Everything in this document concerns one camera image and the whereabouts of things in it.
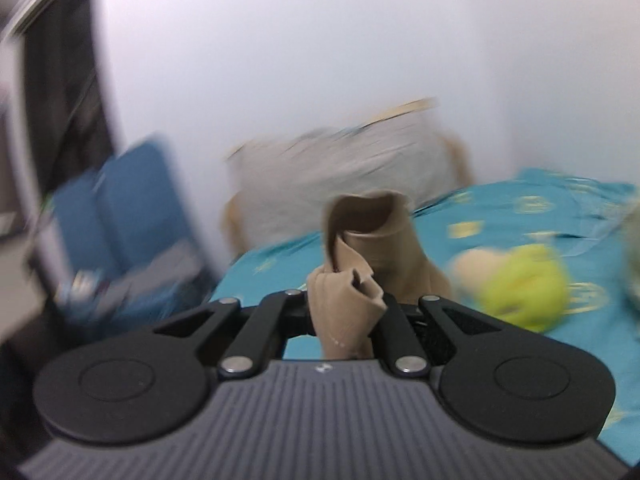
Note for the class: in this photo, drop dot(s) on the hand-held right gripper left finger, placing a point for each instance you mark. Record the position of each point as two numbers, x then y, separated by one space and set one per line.
289 311

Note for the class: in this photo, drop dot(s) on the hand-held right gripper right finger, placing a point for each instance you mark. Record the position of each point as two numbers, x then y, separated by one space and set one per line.
395 327

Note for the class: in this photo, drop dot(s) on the tan garment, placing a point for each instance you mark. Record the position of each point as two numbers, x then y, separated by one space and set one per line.
390 255

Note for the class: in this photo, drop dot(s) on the grey bag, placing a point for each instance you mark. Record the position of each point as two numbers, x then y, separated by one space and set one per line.
165 267

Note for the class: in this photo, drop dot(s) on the green plush toy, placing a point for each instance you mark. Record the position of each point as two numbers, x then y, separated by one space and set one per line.
525 285

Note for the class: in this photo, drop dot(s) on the grey pillow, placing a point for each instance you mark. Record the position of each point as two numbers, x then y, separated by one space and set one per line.
350 165

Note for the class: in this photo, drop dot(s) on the tan pillow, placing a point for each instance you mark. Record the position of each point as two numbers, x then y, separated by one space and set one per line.
460 160

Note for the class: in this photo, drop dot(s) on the blue chair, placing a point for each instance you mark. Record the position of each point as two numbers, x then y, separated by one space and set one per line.
135 200

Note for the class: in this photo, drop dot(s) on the teal printed bed blanket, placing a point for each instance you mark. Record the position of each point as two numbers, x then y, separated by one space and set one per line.
550 195

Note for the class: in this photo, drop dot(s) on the dark wardrobe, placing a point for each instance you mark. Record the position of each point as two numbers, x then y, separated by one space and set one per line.
65 85

